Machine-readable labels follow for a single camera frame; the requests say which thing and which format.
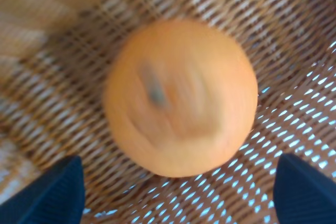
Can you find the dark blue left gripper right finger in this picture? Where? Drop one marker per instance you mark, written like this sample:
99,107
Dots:
301,193

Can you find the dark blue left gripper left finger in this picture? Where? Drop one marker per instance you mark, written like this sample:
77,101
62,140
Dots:
56,196

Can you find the orange with stem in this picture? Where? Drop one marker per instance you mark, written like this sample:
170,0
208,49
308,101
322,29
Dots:
180,98

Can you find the orange wicker basket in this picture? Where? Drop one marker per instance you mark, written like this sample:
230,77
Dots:
54,58

